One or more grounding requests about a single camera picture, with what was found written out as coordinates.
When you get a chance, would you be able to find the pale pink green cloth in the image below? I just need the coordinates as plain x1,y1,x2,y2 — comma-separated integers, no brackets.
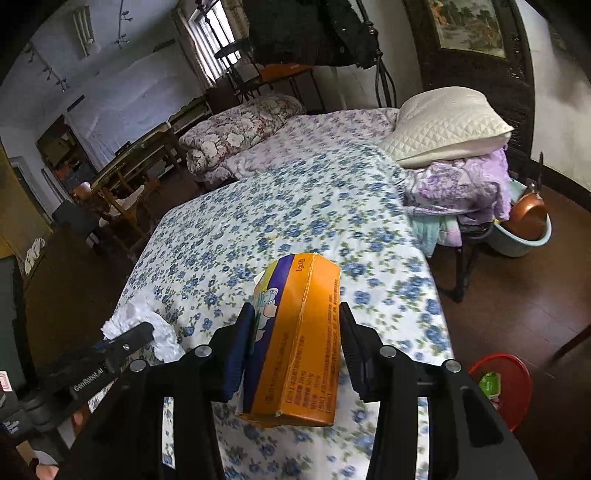
411,213,462,257

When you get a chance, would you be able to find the purple folded blanket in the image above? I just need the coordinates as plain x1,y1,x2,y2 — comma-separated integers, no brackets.
402,148,513,222

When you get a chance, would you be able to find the long wooden desk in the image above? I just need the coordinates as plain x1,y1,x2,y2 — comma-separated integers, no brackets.
92,122,185,185

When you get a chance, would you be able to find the framed landscape painting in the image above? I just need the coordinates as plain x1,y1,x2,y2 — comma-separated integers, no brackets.
404,0,536,162

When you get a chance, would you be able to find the orange carton box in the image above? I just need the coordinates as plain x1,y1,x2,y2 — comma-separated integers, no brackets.
235,253,342,428

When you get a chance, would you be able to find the purple floral bed sheet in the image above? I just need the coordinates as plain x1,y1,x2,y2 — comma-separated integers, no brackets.
226,107,400,181

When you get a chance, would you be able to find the dark wooden chair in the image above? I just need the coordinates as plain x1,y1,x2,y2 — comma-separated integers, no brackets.
551,323,591,361

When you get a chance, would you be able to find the window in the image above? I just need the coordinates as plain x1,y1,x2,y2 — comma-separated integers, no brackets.
187,0,245,84

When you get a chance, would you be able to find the black jacket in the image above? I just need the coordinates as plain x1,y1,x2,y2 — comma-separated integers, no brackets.
242,0,382,69

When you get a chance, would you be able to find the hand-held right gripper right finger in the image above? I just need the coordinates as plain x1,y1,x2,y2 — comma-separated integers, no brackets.
339,300,539,480

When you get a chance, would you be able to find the orange-topped stool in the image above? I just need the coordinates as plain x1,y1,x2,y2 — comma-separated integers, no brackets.
259,62,324,114

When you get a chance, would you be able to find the white quilted pillow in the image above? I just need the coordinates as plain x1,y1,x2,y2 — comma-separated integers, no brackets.
379,87,515,169

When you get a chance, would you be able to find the white tissue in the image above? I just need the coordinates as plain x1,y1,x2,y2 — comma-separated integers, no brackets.
100,295,185,363

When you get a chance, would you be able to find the black metal coat stand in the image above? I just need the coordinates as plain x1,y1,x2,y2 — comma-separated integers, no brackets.
365,0,398,109

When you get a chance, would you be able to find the black metal chair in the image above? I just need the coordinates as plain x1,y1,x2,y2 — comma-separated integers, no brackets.
215,39,264,100

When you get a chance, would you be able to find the wooden cabinet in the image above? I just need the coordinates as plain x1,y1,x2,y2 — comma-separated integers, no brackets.
18,222,134,370

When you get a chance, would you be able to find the wooden armchair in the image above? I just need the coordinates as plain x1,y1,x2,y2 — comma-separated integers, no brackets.
90,175,160,259

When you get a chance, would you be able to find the cluttered shelf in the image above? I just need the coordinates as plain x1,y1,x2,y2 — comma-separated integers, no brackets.
36,115,93,195

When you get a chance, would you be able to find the red plastic basket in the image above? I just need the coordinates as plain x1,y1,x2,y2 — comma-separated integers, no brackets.
468,353,533,432

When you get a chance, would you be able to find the blue floral tablecloth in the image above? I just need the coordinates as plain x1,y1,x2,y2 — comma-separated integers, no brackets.
113,143,455,480

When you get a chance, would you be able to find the ceiling track light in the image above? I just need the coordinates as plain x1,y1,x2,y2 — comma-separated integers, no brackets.
113,0,132,49
23,41,70,90

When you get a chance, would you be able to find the light blue basin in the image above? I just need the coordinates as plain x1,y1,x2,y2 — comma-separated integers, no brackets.
489,215,552,258

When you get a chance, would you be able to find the copper frying pan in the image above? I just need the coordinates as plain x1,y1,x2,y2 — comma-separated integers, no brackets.
501,152,549,241

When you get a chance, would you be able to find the green tea packet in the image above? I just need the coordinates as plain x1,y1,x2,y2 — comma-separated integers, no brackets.
478,371,502,398

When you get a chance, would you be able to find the rolled floral quilt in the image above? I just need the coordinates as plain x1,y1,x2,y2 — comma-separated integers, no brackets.
179,95,305,175

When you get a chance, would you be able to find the white cloth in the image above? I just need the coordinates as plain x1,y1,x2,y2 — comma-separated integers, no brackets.
23,237,47,273

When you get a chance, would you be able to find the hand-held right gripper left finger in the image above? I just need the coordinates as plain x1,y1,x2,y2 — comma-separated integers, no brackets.
55,302,257,480

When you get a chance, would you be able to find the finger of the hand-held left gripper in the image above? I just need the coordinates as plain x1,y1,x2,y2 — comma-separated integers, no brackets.
36,322,155,385

